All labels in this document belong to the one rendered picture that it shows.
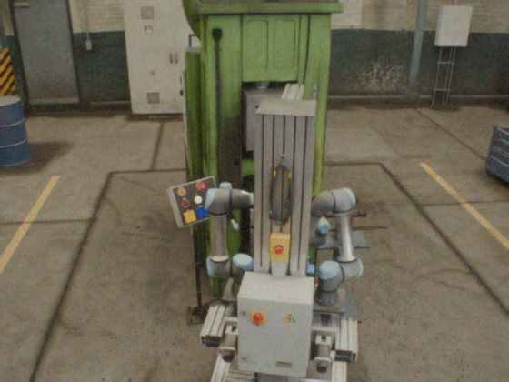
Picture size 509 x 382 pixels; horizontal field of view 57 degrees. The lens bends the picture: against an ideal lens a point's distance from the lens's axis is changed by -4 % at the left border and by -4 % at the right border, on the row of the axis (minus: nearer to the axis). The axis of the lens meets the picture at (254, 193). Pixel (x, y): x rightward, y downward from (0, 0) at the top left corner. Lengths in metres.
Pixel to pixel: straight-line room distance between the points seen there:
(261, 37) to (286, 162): 1.52
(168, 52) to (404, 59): 4.58
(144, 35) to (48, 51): 2.00
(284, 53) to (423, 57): 6.98
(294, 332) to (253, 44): 2.00
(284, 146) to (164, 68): 6.79
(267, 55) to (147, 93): 5.57
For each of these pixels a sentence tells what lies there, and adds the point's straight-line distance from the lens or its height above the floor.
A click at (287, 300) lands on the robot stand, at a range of 2.23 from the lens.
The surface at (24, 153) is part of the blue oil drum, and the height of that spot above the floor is 0.13.
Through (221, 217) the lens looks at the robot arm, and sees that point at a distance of 2.70.
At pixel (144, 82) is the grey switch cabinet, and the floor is 0.67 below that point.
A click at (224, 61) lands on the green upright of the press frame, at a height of 1.98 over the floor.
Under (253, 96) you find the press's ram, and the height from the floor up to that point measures 1.76.
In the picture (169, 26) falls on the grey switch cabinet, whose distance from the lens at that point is 8.64.
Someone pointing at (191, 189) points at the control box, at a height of 1.16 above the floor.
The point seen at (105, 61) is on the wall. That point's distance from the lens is 9.54.
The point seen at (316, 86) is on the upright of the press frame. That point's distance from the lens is 3.64.
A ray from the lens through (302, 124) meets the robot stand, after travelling 2.04.
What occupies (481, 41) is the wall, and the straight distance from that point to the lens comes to 10.83.
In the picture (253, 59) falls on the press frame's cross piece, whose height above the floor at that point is 1.98.
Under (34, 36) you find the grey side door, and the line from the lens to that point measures 9.79.
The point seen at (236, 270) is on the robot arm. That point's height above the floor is 1.00.
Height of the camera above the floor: 2.61
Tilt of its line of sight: 26 degrees down
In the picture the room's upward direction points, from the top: straight up
